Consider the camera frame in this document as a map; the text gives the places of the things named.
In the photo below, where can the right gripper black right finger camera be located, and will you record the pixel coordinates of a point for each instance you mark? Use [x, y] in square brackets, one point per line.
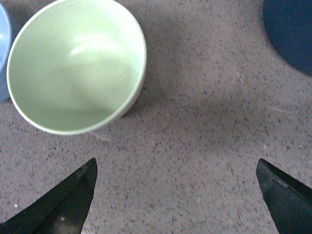
[288, 200]

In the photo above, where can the blue plastic bowl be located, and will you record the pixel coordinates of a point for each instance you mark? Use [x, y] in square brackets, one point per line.
[5, 45]

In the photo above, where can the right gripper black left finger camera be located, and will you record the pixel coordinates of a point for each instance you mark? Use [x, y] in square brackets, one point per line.
[62, 210]

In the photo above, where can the green plastic bowl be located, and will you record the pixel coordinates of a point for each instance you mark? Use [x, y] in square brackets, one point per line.
[77, 65]

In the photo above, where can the dark blue saucepan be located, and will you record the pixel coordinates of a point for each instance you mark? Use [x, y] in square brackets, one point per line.
[288, 25]

